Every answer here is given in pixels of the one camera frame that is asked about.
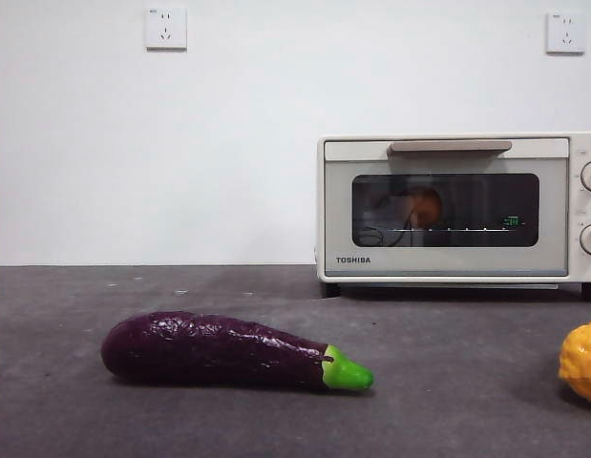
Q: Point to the white wall socket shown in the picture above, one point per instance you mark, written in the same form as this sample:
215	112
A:
565	34
165	28

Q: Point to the cream toaster oven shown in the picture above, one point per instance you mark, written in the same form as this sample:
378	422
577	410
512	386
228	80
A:
576	210

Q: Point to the brown round potato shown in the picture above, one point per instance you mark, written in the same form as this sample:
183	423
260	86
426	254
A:
428	206

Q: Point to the purple eggplant with green stem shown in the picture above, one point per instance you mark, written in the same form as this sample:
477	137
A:
204	352

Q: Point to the yellow bumpy vegetable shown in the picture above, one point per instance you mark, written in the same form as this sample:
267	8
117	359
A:
581	362

